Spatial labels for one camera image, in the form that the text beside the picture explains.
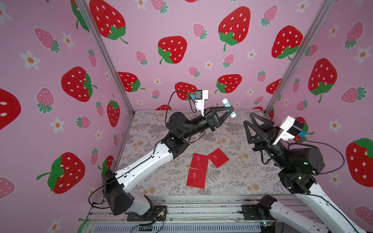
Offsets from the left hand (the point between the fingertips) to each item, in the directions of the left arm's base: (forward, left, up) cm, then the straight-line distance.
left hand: (233, 110), depth 48 cm
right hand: (-3, -6, 0) cm, 6 cm away
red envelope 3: (-4, +12, -53) cm, 54 cm away
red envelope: (+7, +9, -53) cm, 54 cm away
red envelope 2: (+11, -3, -54) cm, 55 cm away
